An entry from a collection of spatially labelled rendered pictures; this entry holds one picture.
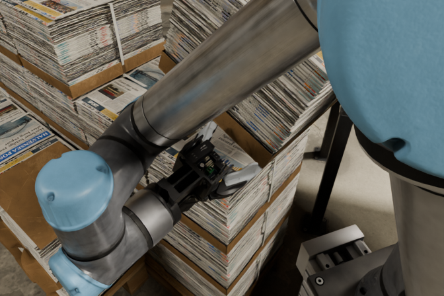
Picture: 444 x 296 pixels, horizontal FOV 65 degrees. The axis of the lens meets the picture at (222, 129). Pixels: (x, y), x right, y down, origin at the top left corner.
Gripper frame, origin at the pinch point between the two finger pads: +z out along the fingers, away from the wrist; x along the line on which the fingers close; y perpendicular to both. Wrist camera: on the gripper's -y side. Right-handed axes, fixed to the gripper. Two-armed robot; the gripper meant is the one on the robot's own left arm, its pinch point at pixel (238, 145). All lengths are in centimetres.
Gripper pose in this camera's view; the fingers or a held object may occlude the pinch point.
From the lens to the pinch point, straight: 64.6
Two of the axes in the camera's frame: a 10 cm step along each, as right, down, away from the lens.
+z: 6.5, -4.9, 5.8
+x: -7.1, -6.7, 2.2
